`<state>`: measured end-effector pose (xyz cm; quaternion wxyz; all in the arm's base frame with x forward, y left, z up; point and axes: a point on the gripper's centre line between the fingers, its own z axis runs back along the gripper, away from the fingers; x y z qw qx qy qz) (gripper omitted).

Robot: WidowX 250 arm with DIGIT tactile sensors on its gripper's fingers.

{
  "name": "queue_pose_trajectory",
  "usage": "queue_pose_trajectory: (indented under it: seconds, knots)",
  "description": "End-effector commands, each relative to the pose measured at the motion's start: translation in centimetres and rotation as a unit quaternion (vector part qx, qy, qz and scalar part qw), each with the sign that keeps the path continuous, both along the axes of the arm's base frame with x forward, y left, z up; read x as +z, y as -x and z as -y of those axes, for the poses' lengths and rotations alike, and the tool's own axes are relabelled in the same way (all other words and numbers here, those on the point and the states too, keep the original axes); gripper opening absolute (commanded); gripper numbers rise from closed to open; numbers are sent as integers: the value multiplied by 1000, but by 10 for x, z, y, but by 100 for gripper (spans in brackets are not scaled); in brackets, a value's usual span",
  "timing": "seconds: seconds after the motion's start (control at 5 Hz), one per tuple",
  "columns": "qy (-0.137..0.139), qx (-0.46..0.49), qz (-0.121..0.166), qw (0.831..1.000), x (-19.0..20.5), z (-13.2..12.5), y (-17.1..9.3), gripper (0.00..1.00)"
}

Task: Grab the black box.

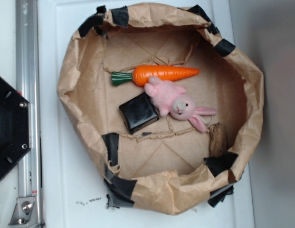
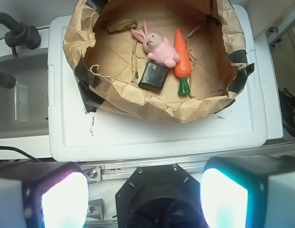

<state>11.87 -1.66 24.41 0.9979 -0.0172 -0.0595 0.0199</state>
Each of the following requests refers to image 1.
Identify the pink plush bunny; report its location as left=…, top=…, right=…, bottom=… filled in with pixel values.
left=144, top=76, right=217, bottom=133

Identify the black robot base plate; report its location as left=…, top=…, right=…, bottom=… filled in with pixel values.
left=0, top=76, right=31, bottom=181

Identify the brown paper bag bin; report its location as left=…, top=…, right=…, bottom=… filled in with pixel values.
left=57, top=3, right=264, bottom=215

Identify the aluminium frame rail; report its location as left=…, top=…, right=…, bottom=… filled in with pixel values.
left=15, top=0, right=42, bottom=198

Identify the black box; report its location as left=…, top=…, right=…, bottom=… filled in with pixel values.
left=119, top=92, right=159, bottom=134

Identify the metal corner bracket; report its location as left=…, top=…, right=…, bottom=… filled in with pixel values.
left=8, top=196, right=40, bottom=228

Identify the orange plastic toy carrot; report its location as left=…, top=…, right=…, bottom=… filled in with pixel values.
left=111, top=65, right=200, bottom=86

